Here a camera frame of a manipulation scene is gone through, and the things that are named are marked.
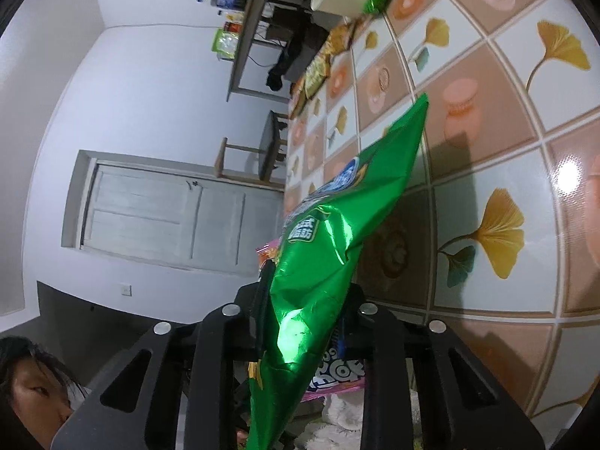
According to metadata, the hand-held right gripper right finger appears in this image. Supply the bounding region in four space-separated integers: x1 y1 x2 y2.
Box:
328 283 547 450

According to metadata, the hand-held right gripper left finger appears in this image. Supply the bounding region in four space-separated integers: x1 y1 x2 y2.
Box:
51 258 282 450

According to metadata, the green chip bag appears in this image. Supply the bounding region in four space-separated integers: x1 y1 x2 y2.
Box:
246 93 429 450

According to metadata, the purple snack bag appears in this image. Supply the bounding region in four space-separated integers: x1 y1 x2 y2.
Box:
255 239 366 401

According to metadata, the white fluffy clothing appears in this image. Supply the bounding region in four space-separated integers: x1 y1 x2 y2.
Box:
281 375 418 450

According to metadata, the white door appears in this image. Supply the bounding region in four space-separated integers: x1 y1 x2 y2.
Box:
63 150 287 277

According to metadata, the wooden chair dark seat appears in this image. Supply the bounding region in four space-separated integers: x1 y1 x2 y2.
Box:
214 110 289 183

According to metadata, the orange snack packet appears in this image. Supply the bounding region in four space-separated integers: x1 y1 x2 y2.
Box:
288 77 308 120

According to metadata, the person's head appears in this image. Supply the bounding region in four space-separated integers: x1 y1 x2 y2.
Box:
0 336 90 450

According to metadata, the patterned tablecloth table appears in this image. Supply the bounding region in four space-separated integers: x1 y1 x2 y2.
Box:
281 0 600 423

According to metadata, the yellow green snack packet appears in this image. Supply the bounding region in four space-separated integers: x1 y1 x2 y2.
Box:
304 51 333 99

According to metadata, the green food packet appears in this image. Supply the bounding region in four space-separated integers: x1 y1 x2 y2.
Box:
212 28 240 59

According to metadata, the yellow brown snack packet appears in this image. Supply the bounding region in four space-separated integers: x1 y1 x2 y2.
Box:
325 19 362 57

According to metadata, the grey desk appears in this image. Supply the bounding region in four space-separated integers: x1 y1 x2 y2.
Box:
226 0 320 103

